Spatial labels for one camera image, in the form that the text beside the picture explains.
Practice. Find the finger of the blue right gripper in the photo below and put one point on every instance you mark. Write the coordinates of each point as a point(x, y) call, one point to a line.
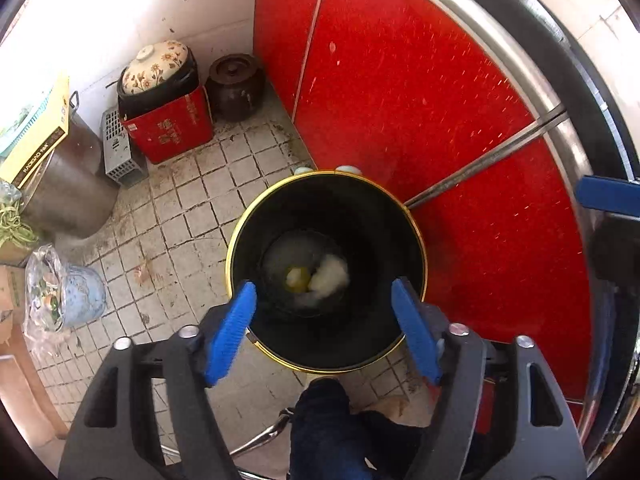
point(610, 195)

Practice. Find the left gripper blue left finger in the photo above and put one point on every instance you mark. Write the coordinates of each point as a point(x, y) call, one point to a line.
point(223, 345)

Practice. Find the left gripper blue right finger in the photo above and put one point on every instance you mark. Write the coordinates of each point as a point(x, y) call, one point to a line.
point(422, 325)

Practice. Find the yellow trash in bin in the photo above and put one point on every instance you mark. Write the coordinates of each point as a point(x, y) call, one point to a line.
point(297, 279)

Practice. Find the black gold-rimmed trash bin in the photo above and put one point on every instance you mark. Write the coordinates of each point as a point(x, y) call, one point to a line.
point(322, 250)

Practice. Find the metal stool leg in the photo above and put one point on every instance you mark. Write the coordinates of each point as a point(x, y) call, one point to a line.
point(267, 435)

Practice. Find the white crumpled tissue in bin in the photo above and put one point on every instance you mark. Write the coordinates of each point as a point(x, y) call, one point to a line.
point(331, 276)

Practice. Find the person's dark trouser leg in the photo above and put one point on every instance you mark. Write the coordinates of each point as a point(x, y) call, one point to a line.
point(328, 441)

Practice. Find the grey plastic crate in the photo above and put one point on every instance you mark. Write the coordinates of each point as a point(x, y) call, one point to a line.
point(124, 163)

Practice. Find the large metal pot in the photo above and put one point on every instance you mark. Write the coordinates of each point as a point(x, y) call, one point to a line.
point(70, 193)

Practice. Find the red cardboard box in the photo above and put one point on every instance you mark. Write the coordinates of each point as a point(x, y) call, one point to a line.
point(174, 128)

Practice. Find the dark brown clay jar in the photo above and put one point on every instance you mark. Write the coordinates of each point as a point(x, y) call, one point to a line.
point(235, 86)

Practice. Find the yellow cardboard box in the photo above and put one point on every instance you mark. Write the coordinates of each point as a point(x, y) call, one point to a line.
point(45, 127)

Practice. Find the floral ceramic pot lid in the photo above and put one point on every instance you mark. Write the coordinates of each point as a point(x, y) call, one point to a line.
point(153, 65)

